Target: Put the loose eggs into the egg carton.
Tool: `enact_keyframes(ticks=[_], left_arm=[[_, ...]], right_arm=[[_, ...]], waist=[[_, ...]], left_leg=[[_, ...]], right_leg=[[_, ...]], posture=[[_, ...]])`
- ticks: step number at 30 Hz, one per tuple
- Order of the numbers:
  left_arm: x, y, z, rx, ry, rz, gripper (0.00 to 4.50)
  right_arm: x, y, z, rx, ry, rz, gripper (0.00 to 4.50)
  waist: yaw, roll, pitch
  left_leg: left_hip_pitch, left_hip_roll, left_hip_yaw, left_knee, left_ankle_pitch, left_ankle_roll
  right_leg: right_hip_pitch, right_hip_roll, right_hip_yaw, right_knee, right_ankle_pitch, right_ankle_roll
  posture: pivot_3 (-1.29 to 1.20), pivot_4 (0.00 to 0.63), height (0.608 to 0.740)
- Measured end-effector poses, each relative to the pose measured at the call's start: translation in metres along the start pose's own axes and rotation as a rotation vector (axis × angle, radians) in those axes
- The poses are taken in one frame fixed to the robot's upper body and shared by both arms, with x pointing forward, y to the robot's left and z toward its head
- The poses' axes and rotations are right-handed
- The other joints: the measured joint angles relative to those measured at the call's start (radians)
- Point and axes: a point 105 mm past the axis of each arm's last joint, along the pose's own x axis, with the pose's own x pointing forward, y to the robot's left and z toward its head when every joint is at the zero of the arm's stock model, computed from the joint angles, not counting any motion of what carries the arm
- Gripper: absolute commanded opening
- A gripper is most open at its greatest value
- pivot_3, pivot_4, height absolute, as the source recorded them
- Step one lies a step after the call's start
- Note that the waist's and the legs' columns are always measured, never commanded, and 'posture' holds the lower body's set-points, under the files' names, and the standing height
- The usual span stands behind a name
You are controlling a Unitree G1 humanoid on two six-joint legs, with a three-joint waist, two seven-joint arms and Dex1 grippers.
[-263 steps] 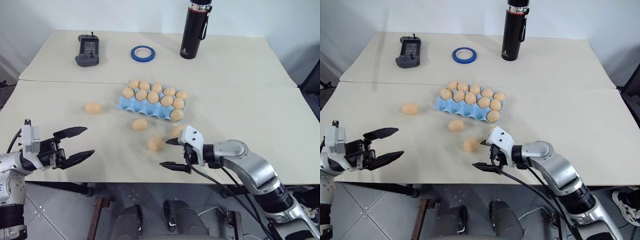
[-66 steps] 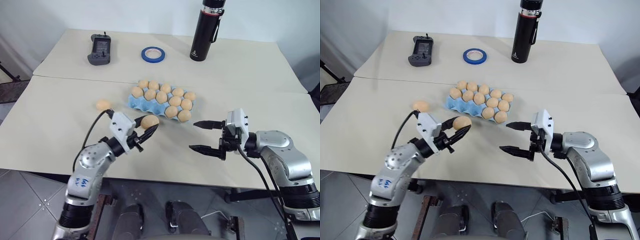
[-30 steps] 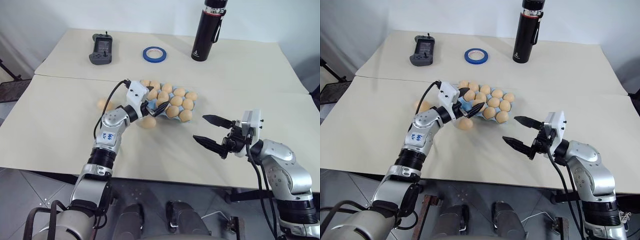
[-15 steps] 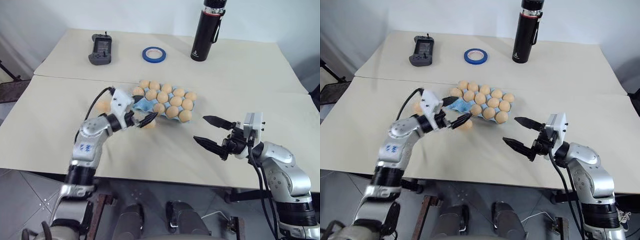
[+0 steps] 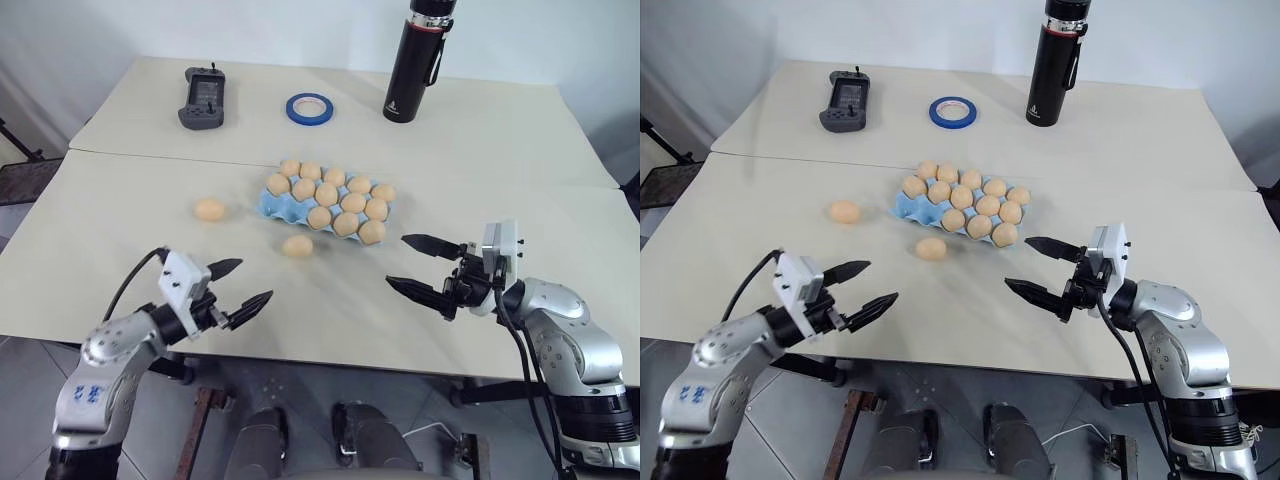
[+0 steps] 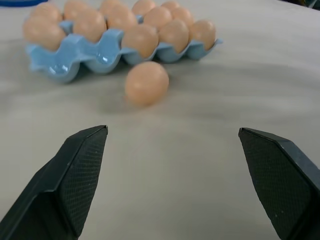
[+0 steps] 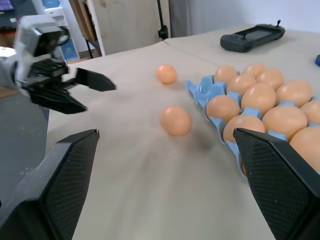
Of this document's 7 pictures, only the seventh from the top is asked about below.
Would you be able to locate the black metal frame leg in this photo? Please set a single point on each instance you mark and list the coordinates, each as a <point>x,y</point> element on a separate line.
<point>93,48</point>

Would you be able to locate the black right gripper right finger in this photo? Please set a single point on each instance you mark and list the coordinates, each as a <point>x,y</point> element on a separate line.
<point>280,185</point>

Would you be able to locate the brown egg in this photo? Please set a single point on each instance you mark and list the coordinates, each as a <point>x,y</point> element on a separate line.
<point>253,69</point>
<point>166,73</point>
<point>293,91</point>
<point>243,168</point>
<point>240,83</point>
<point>312,111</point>
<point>225,74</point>
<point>222,108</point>
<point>258,97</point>
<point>242,126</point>
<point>175,120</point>
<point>285,122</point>
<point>307,146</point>
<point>271,78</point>

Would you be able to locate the blue and white box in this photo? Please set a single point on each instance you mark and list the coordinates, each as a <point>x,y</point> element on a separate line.
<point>69,51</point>

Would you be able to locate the black stand pole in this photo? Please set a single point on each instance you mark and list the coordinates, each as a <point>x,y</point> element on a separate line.
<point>162,22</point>

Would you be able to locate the blue block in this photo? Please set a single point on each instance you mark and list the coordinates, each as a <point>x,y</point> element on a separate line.
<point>317,60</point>

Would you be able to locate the light wooden board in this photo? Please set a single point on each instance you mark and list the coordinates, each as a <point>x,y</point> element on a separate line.
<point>87,22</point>

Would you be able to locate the blue plastic egg tray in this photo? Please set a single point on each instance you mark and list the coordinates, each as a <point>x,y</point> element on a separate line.
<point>207,88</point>

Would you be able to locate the white water dispenser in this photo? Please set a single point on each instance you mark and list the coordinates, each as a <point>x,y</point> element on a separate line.
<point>53,13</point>

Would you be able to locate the black handheld controller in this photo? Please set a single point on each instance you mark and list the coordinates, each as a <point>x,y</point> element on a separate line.
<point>251,37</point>

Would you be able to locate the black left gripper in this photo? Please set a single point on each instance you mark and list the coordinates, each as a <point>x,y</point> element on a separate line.
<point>47,75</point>

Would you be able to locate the blue water bottle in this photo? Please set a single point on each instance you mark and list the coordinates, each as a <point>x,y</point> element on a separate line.
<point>51,3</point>

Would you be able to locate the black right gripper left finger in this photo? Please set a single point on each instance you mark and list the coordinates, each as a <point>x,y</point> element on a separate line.
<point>57,182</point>

